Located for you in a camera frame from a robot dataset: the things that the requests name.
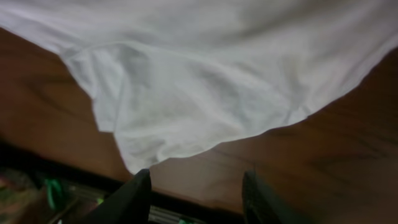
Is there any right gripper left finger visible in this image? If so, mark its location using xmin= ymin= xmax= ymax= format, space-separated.
xmin=81 ymin=169 xmax=152 ymax=224

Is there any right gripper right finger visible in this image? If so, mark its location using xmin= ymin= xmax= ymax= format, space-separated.
xmin=242 ymin=170 xmax=299 ymax=224

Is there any white t-shirt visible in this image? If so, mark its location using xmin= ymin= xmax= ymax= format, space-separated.
xmin=1 ymin=0 xmax=397 ymax=173

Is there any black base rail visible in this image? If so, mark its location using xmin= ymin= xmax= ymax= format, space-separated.
xmin=1 ymin=143 xmax=244 ymax=224

